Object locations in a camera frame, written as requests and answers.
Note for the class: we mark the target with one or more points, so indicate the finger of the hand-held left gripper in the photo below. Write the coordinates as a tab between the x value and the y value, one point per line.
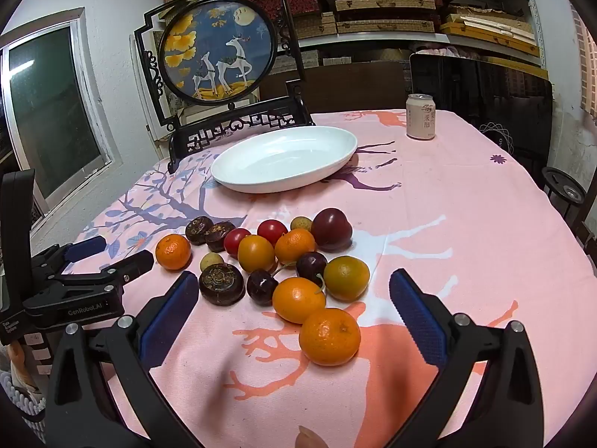
86	248
126	266

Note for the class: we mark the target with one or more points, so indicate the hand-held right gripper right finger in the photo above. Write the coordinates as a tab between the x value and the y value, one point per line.
417	322

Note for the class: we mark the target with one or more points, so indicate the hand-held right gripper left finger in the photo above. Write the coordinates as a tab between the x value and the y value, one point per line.
168	322

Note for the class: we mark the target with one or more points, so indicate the large dark water chestnut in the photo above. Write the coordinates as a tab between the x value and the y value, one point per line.
222	283

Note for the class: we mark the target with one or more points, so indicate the yellow-green longan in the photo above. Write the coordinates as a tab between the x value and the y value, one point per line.
211	261
301	224

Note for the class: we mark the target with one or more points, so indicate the small dark water chestnut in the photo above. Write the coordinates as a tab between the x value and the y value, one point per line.
199	230
219	235

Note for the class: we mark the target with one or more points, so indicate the greenish orange mandarin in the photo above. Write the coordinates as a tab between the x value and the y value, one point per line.
346	278

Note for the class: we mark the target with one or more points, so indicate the dark red cherry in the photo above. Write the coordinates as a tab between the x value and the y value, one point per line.
311	266
262	287

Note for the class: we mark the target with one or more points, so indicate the red cherry tomato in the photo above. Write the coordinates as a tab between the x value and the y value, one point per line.
237	241
272	232

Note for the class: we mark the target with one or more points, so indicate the orange kumquat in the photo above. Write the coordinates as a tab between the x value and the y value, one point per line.
298	299
256	253

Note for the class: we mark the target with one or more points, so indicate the dark purple plum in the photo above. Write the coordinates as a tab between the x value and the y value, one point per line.
331	228

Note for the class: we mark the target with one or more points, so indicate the white oval plate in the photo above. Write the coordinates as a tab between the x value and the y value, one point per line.
284	158

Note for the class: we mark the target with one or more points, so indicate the person's right hand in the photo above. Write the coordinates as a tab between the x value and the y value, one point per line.
311	439

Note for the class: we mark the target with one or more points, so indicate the white ribbed object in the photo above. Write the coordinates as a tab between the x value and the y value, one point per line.
21	396

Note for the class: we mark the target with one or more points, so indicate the pink printed tablecloth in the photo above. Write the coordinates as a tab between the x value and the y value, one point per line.
466	224

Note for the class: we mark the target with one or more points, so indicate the black round stool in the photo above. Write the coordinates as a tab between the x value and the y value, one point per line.
564	189

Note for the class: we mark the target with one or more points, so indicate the beige drink can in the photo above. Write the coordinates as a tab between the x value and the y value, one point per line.
421	116

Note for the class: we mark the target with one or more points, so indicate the round deer picture table screen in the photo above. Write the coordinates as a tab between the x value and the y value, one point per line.
210	42

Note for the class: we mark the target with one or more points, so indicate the brown wooden board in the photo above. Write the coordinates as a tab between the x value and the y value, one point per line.
345	86

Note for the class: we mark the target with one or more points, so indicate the pink cloth bundle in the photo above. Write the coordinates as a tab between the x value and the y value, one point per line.
443	50

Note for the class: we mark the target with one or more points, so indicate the stack of yellow flat boxes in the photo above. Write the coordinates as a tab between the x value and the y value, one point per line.
494	32

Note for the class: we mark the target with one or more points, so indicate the stack of woven storage boxes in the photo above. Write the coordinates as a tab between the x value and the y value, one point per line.
387	7

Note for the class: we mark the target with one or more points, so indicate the glass window with white frame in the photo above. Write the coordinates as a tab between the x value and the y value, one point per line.
51	102

